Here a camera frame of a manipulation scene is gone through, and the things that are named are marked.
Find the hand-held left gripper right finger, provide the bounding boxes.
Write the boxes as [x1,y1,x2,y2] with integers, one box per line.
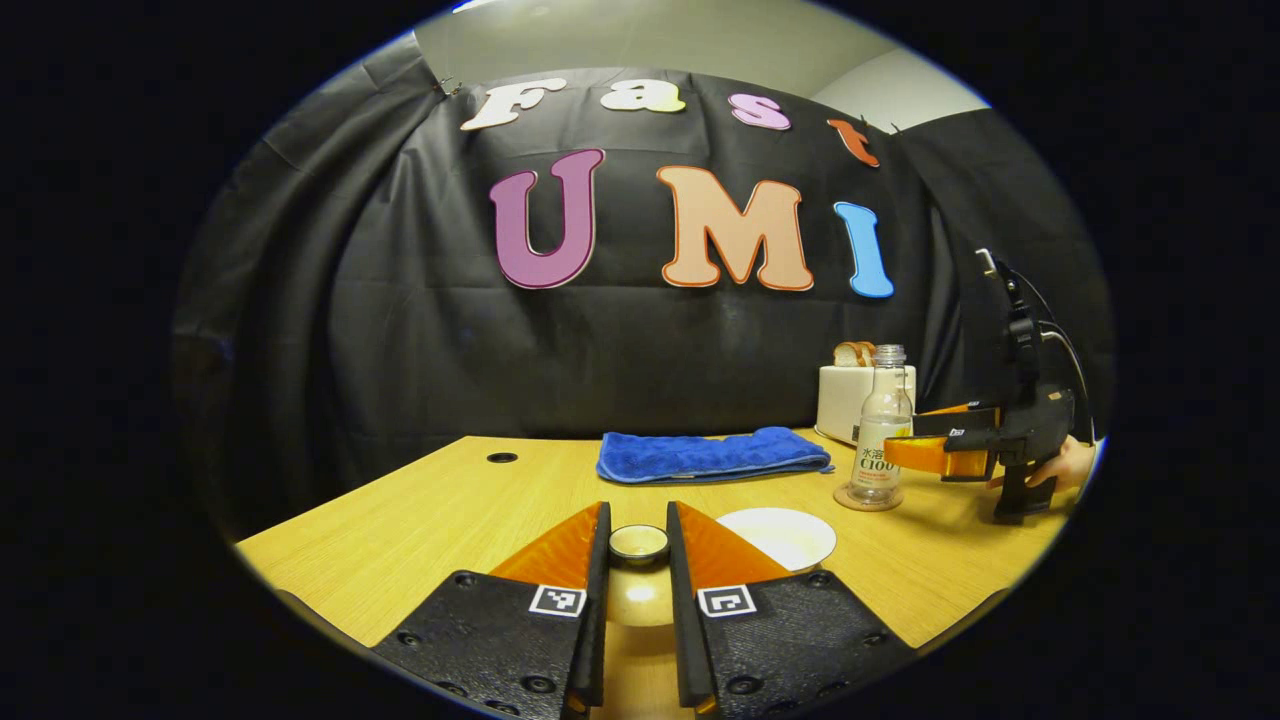
[666,502,915,719]

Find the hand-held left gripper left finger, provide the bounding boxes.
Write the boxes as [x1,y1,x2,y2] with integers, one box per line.
[372,502,613,719]

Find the yellow teacup lid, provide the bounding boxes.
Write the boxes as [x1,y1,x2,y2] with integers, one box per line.
[601,523,676,629]

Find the clear plastic water bottle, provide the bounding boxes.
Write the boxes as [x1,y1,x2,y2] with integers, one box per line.
[850,345,914,506]

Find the round cork coaster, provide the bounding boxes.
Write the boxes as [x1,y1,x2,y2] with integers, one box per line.
[834,482,905,513]

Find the yellow ceramic teacup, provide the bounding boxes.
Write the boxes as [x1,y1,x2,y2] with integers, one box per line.
[716,507,838,574]

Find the white toaster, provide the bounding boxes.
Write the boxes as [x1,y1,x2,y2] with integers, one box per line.
[816,364,917,447]

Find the folded blue towel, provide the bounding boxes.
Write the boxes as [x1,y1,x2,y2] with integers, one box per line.
[597,427,834,485]

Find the black backdrop cloth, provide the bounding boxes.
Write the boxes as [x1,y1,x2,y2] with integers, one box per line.
[170,30,1116,546]

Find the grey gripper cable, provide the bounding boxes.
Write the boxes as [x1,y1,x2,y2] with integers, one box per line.
[1040,320,1097,443]

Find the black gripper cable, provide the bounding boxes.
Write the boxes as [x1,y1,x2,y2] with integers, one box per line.
[1000,262,1071,346]

